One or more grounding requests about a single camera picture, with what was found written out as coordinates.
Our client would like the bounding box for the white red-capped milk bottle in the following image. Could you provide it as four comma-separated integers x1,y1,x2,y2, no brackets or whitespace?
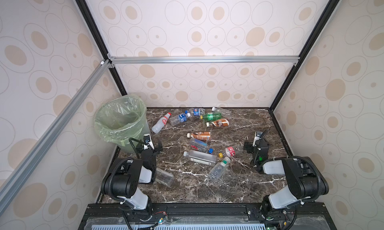
152,113,171,134

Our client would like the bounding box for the clear bottle red label yellow cap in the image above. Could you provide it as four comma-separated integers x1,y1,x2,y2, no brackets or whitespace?
218,147,236,158

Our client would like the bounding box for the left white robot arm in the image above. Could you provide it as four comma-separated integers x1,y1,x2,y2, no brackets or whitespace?
101,135,163,218

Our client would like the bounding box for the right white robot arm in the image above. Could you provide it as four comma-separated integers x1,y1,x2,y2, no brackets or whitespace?
244,139,329,218

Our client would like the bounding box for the green-lined mesh waste bin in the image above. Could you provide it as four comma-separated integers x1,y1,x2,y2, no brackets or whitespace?
94,94,150,153

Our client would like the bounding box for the brown Nescafe bottle far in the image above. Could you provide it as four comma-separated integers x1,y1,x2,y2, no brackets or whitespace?
206,119,230,128

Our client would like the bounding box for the brown nescafe bottle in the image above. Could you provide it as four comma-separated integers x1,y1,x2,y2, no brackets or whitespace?
187,132,212,142
206,119,230,128

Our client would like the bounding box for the clear crushed bottle blue cap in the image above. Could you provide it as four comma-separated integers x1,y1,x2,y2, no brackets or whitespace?
189,138,213,154

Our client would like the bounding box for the clear small bottle green-white cap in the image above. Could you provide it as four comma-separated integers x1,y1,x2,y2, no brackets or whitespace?
208,157,231,181

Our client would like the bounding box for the clear bottle blue label white cap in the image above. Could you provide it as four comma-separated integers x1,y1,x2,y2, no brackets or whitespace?
169,111,191,127

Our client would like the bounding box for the clear square bottle white cap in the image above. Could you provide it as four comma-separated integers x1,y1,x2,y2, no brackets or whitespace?
183,150,218,166

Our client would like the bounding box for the brown Nescafe bottle near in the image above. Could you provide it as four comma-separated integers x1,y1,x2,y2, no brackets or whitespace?
187,132,212,142

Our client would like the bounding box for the green soda bottle yellow cap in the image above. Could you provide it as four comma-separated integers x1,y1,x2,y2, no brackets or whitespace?
200,112,222,122

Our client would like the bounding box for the clear Pepsi bottle blue cap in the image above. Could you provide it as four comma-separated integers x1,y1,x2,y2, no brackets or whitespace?
185,108,206,118

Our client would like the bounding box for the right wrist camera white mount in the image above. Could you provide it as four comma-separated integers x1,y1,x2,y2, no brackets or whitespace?
253,131,263,147

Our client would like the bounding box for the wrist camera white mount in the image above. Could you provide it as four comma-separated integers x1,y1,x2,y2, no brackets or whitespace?
253,131,263,147
143,134,155,151

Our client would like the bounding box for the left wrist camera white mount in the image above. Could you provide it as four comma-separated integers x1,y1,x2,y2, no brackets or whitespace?
143,134,155,151

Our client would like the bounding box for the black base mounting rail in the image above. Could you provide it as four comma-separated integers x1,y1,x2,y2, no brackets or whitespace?
79,203,336,230

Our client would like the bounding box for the horizontal aluminium rail back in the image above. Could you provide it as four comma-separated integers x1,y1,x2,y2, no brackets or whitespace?
110,56,300,65

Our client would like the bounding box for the diagonal aluminium rail left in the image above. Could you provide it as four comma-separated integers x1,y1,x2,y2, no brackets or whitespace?
1,59,111,214

